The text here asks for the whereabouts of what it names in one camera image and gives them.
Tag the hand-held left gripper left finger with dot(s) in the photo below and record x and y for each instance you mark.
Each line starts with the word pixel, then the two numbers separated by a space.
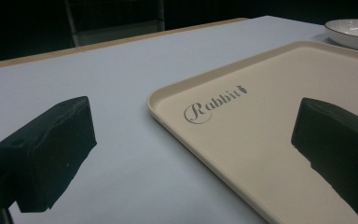
pixel 46 152

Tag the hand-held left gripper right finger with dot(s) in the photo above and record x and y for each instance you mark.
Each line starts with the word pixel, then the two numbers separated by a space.
pixel 338 149

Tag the beige plastic tray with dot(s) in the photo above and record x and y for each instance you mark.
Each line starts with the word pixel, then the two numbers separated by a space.
pixel 276 130

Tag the white ribbed bowl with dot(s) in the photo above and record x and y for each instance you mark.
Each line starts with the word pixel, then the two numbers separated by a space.
pixel 352 32

